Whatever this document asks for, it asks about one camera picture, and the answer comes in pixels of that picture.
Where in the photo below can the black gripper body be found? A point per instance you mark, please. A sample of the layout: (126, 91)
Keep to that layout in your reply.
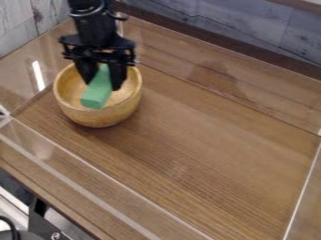
(97, 42)

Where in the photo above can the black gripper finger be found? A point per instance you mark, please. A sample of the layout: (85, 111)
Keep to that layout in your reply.
(87, 68)
(118, 75)

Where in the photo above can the green rectangular stick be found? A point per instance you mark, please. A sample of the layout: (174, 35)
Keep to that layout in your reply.
(98, 92)

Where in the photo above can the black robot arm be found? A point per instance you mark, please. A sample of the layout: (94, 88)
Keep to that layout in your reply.
(89, 6)

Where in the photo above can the wooden bowl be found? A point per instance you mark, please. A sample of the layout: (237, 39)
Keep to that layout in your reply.
(119, 107)

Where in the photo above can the clear acrylic corner bracket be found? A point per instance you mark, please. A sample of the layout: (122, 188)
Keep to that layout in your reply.
(119, 25)

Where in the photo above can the clear acrylic tray wall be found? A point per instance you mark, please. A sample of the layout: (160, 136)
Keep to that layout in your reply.
(97, 202)

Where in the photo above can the black table frame bracket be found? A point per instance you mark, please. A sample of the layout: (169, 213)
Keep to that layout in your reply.
(42, 226)

